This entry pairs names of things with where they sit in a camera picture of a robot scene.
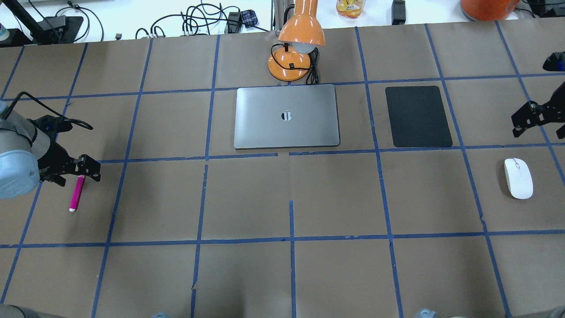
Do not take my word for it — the black mousepad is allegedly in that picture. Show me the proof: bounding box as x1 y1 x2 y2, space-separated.
385 85 453 148

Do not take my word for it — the orange desk lamp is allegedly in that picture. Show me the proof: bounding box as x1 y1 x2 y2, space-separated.
267 0 326 85

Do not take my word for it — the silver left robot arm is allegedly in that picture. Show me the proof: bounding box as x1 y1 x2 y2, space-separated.
0 101 101 199

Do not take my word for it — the black power adapter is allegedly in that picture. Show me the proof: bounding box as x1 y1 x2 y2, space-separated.
391 0 407 25

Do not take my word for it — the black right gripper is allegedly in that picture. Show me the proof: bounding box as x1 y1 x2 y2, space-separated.
511 82 565 137

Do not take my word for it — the orange bucket grey lid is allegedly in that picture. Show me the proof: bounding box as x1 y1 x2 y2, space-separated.
460 0 520 21

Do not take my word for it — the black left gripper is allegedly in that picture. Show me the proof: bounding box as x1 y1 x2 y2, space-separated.
39 144 101 186

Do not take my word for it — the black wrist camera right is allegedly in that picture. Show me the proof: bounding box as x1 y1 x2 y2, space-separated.
542 52 565 72

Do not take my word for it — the pink highlighter pen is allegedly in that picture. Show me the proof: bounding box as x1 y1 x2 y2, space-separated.
68 175 85 212

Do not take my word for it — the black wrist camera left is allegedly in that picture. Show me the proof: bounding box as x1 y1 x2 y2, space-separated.
26 115 73 142

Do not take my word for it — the grey laptop notebook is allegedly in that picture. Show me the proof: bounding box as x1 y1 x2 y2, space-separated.
234 84 341 150

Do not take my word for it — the white computer mouse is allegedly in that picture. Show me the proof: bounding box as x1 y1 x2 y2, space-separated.
503 158 534 200

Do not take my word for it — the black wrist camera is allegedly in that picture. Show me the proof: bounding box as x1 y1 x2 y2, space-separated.
26 115 73 142
542 52 565 72

